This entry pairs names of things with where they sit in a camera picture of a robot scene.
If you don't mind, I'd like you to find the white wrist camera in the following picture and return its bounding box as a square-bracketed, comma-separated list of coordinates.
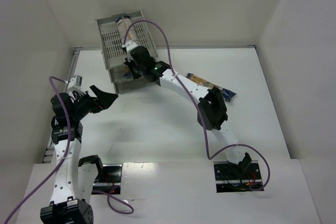
[68, 75, 82, 88]
[122, 40, 139, 54]

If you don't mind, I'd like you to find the grey three-tier tray shelf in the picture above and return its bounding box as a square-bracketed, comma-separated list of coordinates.
[97, 10, 150, 94]

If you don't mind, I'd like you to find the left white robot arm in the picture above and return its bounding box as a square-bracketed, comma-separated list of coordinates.
[40, 85, 118, 223]

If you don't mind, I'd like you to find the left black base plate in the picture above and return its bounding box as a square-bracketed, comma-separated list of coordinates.
[92, 164, 122, 195]

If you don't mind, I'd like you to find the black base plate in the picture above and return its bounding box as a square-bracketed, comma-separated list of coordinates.
[213, 161, 263, 193]
[92, 164, 122, 195]

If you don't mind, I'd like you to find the aluminium frame rail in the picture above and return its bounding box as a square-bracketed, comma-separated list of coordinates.
[43, 47, 82, 164]

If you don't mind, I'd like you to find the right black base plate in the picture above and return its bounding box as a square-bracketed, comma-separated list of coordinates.
[213, 161, 263, 193]

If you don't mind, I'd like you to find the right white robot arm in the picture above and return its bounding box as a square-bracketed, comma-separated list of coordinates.
[122, 41, 251, 176]

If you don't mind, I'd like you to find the blue spaghetti bag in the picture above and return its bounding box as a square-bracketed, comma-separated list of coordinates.
[186, 73, 237, 102]
[123, 64, 133, 79]

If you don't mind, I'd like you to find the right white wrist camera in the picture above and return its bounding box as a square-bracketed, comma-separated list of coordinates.
[122, 40, 139, 54]

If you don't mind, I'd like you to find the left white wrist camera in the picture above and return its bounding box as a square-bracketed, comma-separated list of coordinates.
[68, 75, 82, 88]

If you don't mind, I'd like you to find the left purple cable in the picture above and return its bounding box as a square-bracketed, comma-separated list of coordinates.
[5, 76, 134, 224]

